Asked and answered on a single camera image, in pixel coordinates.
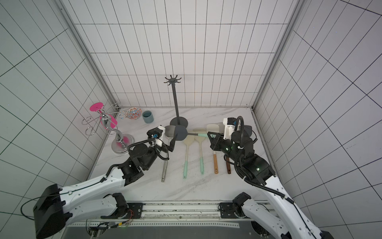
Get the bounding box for cream utensil dark wood handle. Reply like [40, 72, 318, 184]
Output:
[217, 122, 232, 175]

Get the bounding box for grey metal utensil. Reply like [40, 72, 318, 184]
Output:
[161, 125, 174, 183]

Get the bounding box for cream spoon mint handle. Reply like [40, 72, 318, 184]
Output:
[183, 135, 195, 179]

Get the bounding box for grey utensil mint handle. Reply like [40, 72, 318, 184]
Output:
[173, 125, 208, 141]

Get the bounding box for cream spatula mint handle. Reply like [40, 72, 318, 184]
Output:
[193, 128, 206, 175]

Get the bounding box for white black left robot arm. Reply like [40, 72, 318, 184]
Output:
[33, 138, 176, 239]

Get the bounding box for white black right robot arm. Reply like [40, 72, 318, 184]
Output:
[207, 131, 332, 239]

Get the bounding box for grey utensil rack stand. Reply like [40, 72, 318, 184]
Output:
[165, 75, 188, 127]

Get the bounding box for chrome wine glass holder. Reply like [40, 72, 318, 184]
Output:
[82, 102, 134, 154]

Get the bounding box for teal ceramic cup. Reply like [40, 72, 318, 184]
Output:
[142, 111, 154, 123]

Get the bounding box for pink plastic wine glass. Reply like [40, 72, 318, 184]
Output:
[90, 102, 117, 130]

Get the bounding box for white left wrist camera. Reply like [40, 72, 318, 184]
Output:
[147, 125, 165, 147]

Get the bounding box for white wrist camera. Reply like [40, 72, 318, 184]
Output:
[147, 125, 165, 147]
[223, 118, 240, 139]

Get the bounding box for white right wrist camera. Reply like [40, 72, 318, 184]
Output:
[223, 118, 240, 139]

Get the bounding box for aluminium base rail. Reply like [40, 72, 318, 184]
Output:
[71, 200, 300, 229]

